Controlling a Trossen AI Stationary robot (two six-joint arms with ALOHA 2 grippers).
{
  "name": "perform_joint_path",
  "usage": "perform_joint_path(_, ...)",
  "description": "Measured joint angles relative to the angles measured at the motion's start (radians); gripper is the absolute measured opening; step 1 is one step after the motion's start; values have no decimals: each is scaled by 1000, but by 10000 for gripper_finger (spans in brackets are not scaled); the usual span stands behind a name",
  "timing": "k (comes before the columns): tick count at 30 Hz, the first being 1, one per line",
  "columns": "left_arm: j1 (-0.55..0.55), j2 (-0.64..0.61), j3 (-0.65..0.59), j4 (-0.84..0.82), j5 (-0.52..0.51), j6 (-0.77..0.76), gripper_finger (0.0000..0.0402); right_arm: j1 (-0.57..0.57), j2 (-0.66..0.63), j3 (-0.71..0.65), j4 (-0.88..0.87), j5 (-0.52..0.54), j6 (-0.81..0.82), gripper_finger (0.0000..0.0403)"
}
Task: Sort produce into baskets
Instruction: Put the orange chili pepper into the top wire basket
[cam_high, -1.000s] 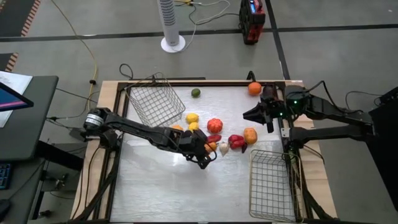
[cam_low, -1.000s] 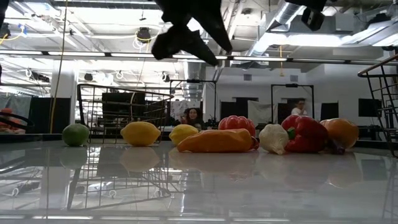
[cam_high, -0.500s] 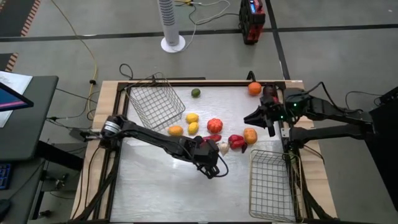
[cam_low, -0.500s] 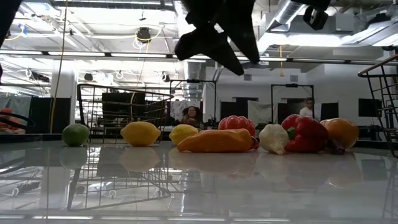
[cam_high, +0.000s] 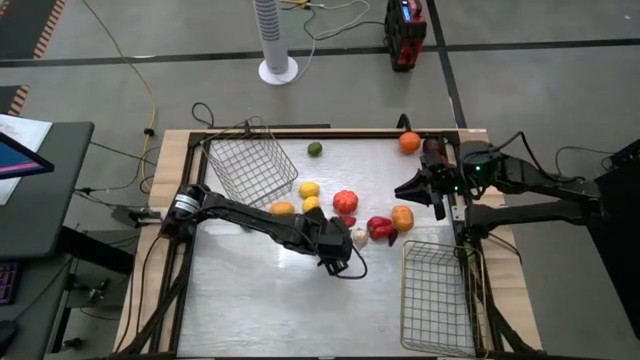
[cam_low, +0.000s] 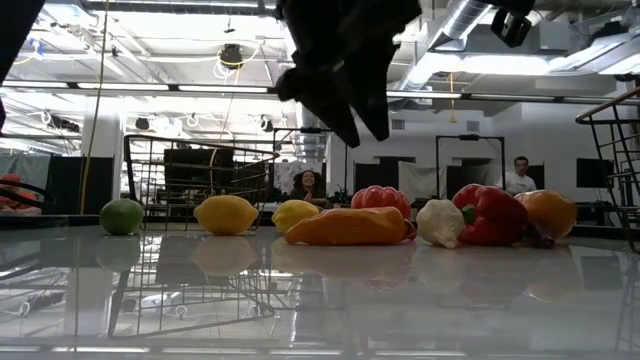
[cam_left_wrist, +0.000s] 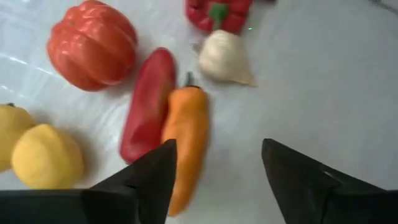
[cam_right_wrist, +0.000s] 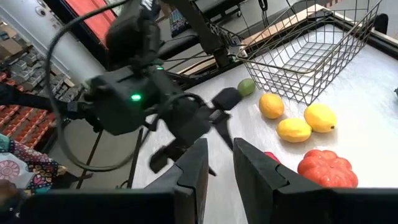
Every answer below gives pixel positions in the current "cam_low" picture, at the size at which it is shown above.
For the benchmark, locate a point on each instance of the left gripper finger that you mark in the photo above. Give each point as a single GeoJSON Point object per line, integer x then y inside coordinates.
{"type": "Point", "coordinates": [335, 117]}
{"type": "Point", "coordinates": [372, 95]}

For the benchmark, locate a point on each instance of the red ribbed tomato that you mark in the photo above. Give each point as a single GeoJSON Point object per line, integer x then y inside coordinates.
{"type": "Point", "coordinates": [380, 197]}

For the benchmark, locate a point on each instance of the yellow lemon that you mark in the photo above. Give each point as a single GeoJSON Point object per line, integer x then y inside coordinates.
{"type": "Point", "coordinates": [225, 215]}
{"type": "Point", "coordinates": [292, 214]}

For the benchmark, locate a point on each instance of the long orange pepper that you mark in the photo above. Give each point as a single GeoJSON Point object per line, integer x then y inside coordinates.
{"type": "Point", "coordinates": [345, 227]}

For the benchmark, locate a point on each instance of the white cauliflower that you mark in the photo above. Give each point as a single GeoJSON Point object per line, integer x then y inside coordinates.
{"type": "Point", "coordinates": [440, 223]}

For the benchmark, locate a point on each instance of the red bell pepper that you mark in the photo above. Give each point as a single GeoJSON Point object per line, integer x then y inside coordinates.
{"type": "Point", "coordinates": [495, 215]}

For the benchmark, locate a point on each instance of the orange bell pepper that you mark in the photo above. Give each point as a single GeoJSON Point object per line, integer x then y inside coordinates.
{"type": "Point", "coordinates": [550, 212]}

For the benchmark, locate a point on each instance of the dark purple plum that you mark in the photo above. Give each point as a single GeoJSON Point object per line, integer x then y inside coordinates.
{"type": "Point", "coordinates": [542, 241]}

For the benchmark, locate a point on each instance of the green lime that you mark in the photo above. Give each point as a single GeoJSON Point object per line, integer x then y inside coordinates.
{"type": "Point", "coordinates": [121, 216]}

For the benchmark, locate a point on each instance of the person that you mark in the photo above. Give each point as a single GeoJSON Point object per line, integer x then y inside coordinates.
{"type": "Point", "coordinates": [520, 182]}
{"type": "Point", "coordinates": [307, 182]}

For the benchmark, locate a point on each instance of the white hanging cloth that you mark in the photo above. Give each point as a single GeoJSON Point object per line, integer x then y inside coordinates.
{"type": "Point", "coordinates": [420, 180]}

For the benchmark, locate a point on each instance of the black ceiling dome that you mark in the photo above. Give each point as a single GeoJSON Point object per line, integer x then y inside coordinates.
{"type": "Point", "coordinates": [231, 55]}

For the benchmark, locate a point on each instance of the black partition panel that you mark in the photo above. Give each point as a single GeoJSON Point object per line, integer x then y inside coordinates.
{"type": "Point", "coordinates": [65, 185]}

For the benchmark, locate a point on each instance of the red orange bundle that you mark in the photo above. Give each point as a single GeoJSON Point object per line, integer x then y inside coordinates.
{"type": "Point", "coordinates": [10, 179]}

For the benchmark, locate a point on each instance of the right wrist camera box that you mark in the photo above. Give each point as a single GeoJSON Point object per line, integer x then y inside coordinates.
{"type": "Point", "coordinates": [511, 27]}

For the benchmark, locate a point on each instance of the black frame stand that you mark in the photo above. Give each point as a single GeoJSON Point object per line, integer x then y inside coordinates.
{"type": "Point", "coordinates": [470, 137]}
{"type": "Point", "coordinates": [310, 130]}

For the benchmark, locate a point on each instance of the ribbed flexible air duct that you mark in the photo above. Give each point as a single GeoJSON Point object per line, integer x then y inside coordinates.
{"type": "Point", "coordinates": [307, 145]}

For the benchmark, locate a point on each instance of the silver spiral air duct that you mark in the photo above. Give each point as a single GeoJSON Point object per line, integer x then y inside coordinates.
{"type": "Point", "coordinates": [460, 22]}

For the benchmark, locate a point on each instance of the ceiling light rail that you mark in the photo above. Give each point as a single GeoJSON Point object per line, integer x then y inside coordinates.
{"type": "Point", "coordinates": [220, 88]}

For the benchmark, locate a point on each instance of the black wall screen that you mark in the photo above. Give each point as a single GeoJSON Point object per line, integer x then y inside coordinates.
{"type": "Point", "coordinates": [595, 172]}

